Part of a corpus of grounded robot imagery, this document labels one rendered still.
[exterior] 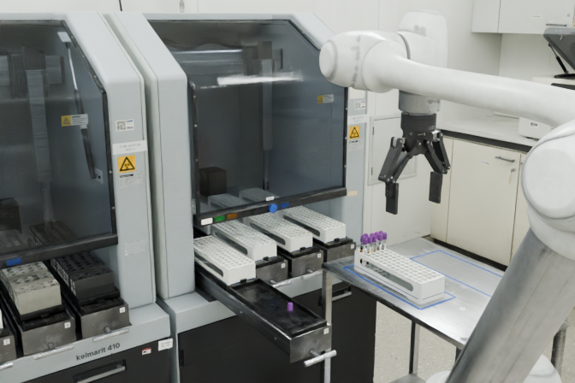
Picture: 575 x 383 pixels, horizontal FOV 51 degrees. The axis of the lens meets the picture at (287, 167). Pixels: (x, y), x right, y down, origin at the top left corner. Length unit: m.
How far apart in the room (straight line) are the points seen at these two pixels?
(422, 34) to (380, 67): 0.16
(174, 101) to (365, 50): 0.82
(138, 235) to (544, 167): 1.34
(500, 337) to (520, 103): 0.38
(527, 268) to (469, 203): 3.28
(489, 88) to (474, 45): 3.39
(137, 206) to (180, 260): 0.24
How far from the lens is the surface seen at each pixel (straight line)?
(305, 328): 1.63
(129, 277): 1.90
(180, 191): 1.88
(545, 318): 0.93
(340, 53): 1.15
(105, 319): 1.82
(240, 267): 1.87
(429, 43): 1.26
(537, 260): 0.87
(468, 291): 1.89
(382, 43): 1.16
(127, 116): 1.77
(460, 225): 4.25
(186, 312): 1.93
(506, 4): 4.26
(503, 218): 4.02
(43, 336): 1.79
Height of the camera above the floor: 1.60
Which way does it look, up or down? 14 degrees down
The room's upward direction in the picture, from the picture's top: straight up
